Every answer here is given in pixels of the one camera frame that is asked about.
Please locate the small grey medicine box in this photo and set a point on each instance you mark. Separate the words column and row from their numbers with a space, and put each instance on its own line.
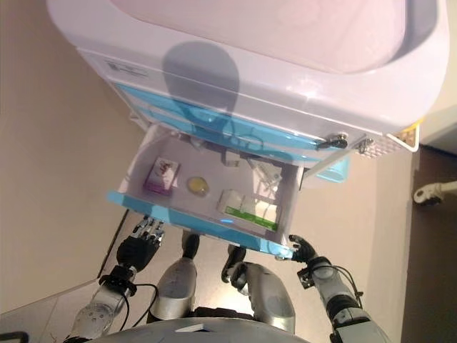
column 231, row 159

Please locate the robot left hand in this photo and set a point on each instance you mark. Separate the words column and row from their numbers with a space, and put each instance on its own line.
column 137, row 253

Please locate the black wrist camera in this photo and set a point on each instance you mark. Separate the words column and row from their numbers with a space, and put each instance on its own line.
column 305, row 278
column 116, row 280

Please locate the robot right leg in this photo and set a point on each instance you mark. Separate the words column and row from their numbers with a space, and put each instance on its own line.
column 271, row 296

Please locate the key with black fob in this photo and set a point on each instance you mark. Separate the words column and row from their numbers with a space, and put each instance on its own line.
column 333, row 141

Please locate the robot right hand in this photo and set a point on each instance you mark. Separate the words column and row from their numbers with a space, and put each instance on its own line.
column 305, row 252

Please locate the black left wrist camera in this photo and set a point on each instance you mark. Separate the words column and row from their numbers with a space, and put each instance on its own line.
column 116, row 280

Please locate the light blue side bin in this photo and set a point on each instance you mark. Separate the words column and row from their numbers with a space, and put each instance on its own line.
column 333, row 173

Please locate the grey robot torso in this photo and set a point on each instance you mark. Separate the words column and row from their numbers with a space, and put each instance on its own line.
column 214, row 332

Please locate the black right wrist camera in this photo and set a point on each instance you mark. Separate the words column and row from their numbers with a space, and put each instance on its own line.
column 305, row 278

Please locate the white perforated side shelf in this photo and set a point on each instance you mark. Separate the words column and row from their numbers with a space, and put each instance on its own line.
column 389, row 143

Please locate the white medical cart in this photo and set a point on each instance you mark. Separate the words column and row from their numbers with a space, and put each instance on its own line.
column 250, row 53

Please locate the blue white drawer front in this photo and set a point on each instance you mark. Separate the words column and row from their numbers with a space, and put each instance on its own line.
column 300, row 156
column 143, row 93

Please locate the white printed medicine pack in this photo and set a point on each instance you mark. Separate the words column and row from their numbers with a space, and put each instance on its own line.
column 266, row 178

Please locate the robot left leg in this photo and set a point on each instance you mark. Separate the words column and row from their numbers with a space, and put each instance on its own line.
column 176, row 282

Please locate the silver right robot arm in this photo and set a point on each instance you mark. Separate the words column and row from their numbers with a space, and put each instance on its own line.
column 326, row 278

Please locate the purple white medicine box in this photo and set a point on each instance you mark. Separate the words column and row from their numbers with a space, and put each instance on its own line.
column 162, row 177

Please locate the clear yellow capsule bottle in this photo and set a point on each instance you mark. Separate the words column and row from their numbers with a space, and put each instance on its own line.
column 198, row 186

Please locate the green white medicine box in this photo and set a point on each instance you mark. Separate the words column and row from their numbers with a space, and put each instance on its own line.
column 250, row 211

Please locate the robot leg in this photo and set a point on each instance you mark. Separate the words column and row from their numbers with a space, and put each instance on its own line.
column 271, row 296
column 176, row 282

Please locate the metal cart latch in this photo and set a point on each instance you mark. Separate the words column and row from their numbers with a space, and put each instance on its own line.
column 365, row 145

